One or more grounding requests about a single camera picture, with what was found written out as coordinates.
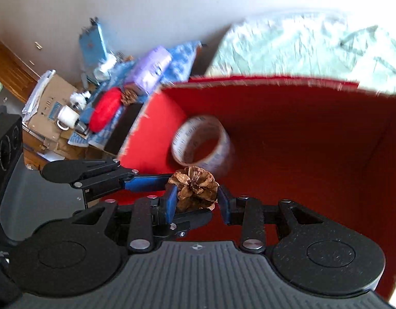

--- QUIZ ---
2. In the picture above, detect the brown cardboard box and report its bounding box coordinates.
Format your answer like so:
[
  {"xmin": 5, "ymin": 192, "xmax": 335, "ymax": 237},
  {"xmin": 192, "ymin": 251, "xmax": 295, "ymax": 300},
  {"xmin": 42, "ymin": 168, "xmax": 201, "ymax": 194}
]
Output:
[{"xmin": 22, "ymin": 74, "xmax": 78, "ymax": 145}]

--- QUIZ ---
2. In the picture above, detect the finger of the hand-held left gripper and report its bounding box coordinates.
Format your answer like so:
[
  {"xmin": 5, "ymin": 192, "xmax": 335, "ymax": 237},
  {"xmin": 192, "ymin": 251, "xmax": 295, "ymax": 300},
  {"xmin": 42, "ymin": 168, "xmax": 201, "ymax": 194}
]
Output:
[
  {"xmin": 40, "ymin": 159, "xmax": 173, "ymax": 197},
  {"xmin": 168, "ymin": 209, "xmax": 213, "ymax": 239}
]

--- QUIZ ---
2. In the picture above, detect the light green bed sheet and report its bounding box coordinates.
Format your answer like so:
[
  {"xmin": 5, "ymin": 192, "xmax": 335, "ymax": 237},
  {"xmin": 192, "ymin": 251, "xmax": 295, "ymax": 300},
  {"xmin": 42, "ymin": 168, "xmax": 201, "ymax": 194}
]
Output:
[{"xmin": 204, "ymin": 13, "xmax": 396, "ymax": 95}]

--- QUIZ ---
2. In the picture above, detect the small white figurine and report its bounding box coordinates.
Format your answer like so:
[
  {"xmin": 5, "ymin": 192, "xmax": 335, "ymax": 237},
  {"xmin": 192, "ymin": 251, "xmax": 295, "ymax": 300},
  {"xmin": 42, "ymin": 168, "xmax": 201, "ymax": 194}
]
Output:
[{"xmin": 71, "ymin": 91, "xmax": 90, "ymax": 107}]

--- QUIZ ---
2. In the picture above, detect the small blue pouch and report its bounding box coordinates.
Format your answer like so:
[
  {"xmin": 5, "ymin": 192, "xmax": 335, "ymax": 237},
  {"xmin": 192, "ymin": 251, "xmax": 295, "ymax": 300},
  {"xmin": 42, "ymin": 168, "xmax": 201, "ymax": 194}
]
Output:
[{"xmin": 79, "ymin": 101, "xmax": 97, "ymax": 124}]

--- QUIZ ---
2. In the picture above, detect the crumpled clear plastic wrap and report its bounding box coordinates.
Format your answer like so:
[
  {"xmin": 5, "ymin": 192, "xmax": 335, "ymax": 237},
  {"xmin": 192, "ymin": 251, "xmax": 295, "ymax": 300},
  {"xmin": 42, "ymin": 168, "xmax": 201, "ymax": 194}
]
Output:
[{"xmin": 93, "ymin": 53, "xmax": 118, "ymax": 81}]

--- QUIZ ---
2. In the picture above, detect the black phone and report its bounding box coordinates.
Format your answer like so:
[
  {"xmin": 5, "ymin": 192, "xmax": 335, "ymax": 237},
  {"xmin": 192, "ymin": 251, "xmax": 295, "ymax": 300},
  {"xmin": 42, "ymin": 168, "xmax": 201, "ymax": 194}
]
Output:
[{"xmin": 103, "ymin": 103, "xmax": 144, "ymax": 155}]

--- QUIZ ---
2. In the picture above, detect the blue checkered cloth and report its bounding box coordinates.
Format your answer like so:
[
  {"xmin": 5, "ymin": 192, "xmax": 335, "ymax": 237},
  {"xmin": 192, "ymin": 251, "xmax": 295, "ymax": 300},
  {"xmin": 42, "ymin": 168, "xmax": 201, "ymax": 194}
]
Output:
[{"xmin": 67, "ymin": 40, "xmax": 202, "ymax": 150}]

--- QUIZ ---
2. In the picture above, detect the stack of white papers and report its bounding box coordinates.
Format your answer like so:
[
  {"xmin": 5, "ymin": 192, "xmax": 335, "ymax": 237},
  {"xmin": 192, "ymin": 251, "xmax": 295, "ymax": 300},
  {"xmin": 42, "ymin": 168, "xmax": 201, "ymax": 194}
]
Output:
[{"xmin": 22, "ymin": 70, "xmax": 57, "ymax": 116}]

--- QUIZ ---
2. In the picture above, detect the red cardboard box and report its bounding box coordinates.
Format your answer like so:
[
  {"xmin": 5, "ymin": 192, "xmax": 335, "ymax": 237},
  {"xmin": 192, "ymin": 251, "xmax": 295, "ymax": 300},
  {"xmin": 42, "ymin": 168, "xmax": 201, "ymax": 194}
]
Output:
[{"xmin": 116, "ymin": 75, "xmax": 396, "ymax": 300}]

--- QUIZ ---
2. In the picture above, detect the purple tissue pack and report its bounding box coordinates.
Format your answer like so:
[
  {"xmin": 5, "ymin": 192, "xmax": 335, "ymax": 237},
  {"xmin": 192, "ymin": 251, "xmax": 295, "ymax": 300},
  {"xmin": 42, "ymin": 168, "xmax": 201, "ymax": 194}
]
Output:
[{"xmin": 124, "ymin": 46, "xmax": 173, "ymax": 95}]

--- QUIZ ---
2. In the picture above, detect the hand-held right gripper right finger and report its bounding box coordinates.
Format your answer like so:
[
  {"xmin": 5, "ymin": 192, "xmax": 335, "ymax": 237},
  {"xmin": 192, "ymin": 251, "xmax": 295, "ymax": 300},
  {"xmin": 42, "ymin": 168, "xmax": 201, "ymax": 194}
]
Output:
[{"xmin": 217, "ymin": 186, "xmax": 326, "ymax": 254}]

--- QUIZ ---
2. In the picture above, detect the white mug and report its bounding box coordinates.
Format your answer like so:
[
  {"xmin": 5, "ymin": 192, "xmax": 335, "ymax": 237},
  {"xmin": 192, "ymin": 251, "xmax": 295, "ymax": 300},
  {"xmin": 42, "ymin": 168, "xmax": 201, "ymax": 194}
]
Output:
[{"xmin": 56, "ymin": 105, "xmax": 80, "ymax": 131}]

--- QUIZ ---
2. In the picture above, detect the clear printed tape roll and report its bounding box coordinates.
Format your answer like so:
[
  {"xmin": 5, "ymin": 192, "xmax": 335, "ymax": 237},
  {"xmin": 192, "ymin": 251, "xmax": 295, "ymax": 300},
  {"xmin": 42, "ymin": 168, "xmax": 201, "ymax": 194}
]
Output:
[{"xmin": 170, "ymin": 115, "xmax": 234, "ymax": 177}]

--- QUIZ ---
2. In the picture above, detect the red oval case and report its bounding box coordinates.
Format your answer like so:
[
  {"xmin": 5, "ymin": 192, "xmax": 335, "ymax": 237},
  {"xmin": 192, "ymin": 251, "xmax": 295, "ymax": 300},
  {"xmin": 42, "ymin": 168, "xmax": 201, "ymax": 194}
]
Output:
[{"xmin": 88, "ymin": 87, "xmax": 122, "ymax": 134}]

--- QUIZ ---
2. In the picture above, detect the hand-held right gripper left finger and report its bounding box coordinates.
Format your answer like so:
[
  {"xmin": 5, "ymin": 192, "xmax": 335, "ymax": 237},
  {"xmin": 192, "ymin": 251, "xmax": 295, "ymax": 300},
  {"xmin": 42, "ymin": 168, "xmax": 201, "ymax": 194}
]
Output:
[{"xmin": 72, "ymin": 185, "xmax": 179, "ymax": 254}]

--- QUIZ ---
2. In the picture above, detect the brown pinecone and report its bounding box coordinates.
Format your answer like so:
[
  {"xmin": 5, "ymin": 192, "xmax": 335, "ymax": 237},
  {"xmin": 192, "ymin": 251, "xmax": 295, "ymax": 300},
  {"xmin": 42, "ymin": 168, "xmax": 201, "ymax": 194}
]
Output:
[
  {"xmin": 121, "ymin": 89, "xmax": 139, "ymax": 106},
  {"xmin": 167, "ymin": 166, "xmax": 219, "ymax": 211}
]

